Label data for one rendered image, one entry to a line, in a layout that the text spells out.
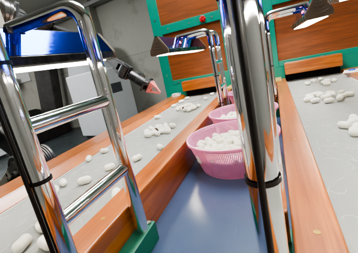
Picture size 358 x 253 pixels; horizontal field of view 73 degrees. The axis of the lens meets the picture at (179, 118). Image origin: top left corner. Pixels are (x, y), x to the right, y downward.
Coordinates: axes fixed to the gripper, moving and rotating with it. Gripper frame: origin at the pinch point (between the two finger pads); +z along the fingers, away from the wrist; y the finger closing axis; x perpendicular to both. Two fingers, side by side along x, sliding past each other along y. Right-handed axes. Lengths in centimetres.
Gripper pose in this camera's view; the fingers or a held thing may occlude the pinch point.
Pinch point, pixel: (159, 92)
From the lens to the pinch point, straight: 137.8
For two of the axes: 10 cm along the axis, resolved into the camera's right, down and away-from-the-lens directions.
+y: 3.3, -2.9, 9.0
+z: 8.4, 5.3, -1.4
